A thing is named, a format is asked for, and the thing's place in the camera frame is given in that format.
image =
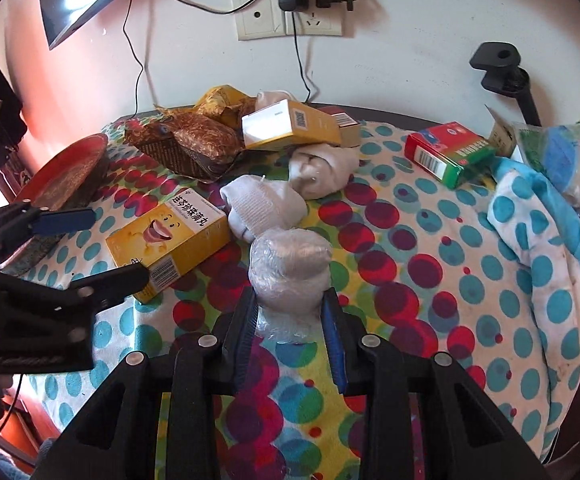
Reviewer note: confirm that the yellow gold snack packet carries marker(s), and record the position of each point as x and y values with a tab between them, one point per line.
219	100

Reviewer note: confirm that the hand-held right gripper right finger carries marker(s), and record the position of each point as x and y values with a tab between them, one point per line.
334	350

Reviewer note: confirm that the yellow box with smiling face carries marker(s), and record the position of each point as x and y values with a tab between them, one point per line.
169	235

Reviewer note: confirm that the colourful polka dot cloth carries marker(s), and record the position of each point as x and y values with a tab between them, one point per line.
420	260

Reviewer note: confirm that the red round tray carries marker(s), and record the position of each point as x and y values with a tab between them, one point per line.
69	165

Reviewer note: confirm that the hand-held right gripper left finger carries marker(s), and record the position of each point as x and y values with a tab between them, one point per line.
247	335

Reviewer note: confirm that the small cardboard box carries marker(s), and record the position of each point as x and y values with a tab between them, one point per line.
502	135

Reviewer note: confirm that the black flat screen television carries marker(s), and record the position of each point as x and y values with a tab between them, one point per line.
69	0

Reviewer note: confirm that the yellow and white box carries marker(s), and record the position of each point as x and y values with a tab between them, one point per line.
310	125

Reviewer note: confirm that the green patterned plastic bag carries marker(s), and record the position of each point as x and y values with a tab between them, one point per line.
527	147

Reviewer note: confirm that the black clamp mount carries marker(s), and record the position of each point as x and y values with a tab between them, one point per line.
495	55

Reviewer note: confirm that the black angled plug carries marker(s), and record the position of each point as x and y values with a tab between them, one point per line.
322	0

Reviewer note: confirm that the red and green box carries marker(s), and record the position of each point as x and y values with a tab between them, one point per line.
445	150

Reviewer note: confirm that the white sock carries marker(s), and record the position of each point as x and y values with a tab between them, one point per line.
270	97
260	205
320	170

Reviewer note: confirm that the clear bag with blue contents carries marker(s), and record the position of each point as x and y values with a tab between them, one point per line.
565	160

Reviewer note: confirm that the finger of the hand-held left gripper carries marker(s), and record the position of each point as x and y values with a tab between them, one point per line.
64	221
119	280

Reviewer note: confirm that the brown speckled snack packet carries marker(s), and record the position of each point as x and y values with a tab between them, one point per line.
204	135

